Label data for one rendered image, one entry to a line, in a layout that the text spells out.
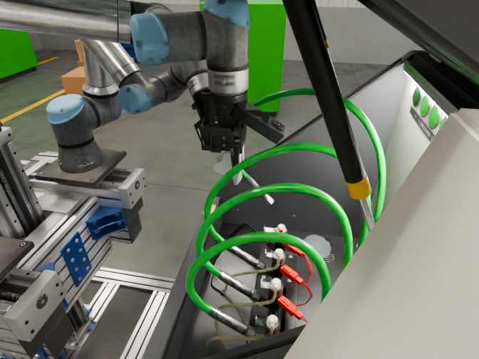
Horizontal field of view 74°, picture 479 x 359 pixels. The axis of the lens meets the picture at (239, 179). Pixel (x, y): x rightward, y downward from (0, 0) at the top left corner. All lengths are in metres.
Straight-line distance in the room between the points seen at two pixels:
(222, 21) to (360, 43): 6.72
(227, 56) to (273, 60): 3.43
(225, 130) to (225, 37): 0.17
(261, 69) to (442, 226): 3.85
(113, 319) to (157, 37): 1.46
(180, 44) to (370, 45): 6.81
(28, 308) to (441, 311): 0.83
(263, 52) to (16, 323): 3.56
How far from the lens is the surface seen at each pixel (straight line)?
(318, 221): 1.15
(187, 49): 0.55
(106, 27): 0.66
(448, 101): 0.64
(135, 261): 2.29
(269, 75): 4.04
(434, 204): 0.23
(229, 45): 0.57
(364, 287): 0.28
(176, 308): 0.83
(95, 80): 1.20
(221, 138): 0.63
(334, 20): 7.12
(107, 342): 1.73
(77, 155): 1.20
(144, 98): 0.86
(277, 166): 1.03
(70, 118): 1.15
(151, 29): 0.54
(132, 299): 1.82
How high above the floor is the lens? 1.62
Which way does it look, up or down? 34 degrees down
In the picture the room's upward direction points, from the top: straight up
